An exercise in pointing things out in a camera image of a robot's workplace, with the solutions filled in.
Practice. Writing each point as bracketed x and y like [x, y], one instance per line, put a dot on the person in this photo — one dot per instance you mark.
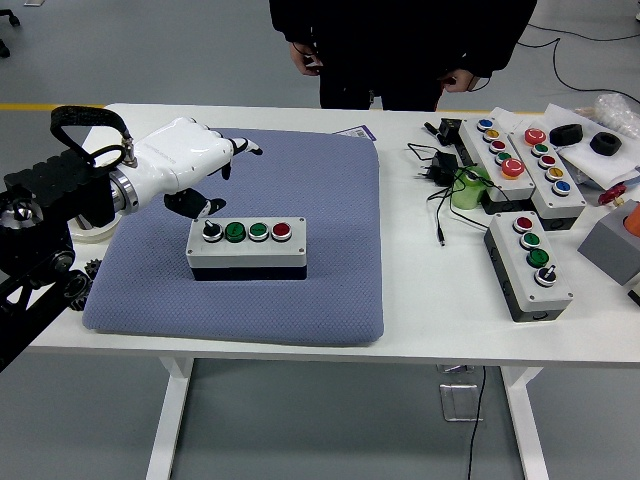
[400, 45]

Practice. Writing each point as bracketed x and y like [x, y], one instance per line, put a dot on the white paper sheet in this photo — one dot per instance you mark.
[590, 162]

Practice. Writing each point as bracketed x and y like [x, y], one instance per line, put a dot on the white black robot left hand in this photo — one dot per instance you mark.
[180, 150]

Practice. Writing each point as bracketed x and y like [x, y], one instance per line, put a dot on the grey block box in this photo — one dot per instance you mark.
[610, 245]

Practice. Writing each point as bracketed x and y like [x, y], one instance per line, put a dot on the metal floor plate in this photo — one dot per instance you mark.
[455, 402]

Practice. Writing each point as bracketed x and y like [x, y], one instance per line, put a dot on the purple label card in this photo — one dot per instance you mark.
[357, 133]

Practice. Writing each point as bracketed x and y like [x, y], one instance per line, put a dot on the white shallow dish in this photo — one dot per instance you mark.
[95, 238]

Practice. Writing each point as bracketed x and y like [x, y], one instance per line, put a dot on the blue-grey textured mat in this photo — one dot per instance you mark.
[310, 200]

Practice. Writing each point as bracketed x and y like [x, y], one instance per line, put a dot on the person's left hand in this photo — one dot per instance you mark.
[459, 82]

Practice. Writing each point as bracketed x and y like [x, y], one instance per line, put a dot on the clear plastic bag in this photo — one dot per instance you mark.
[612, 107]

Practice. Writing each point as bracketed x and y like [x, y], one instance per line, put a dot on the black office chair base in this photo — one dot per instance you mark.
[12, 19]

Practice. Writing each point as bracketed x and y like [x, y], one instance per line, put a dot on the white table leg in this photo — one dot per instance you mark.
[525, 425]
[167, 425]

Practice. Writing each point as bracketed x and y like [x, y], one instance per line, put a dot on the grey five-button control box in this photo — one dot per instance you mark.
[563, 205]
[506, 187]

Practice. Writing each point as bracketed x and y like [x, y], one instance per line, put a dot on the grey four-button control box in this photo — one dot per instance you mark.
[531, 280]
[250, 254]

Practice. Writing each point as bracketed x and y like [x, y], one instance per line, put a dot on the black power supply box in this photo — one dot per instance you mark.
[448, 129]

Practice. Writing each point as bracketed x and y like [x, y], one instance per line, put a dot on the orange cylinder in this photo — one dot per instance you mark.
[632, 217]

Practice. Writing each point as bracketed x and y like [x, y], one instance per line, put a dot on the black metal gear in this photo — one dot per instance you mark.
[82, 300]
[94, 270]

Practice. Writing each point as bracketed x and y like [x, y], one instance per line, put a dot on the person's right hand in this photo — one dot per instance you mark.
[306, 64]

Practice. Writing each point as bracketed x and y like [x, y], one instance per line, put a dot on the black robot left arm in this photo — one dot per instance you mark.
[50, 190]

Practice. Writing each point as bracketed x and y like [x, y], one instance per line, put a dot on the green tape roll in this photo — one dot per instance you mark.
[466, 192]

